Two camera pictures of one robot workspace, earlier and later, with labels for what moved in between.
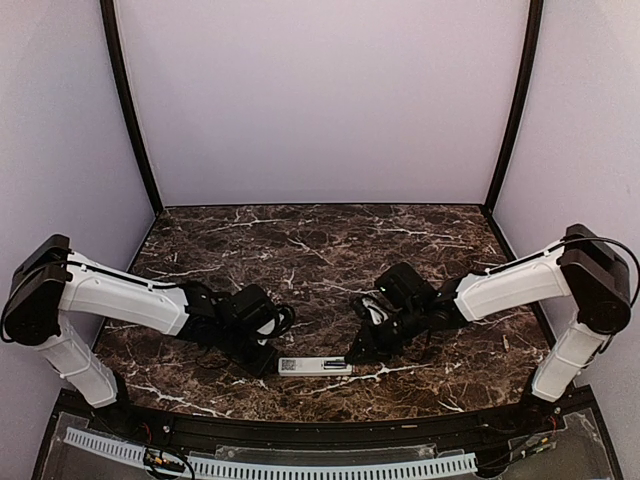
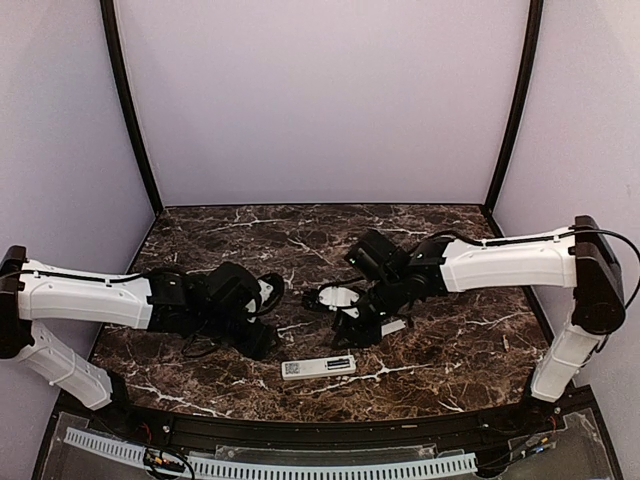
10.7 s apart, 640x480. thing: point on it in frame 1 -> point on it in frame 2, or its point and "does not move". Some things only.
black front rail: (155, 429) does not move
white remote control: (311, 366) does not move
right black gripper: (374, 349) -> (363, 336)
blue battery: (334, 364) does not move
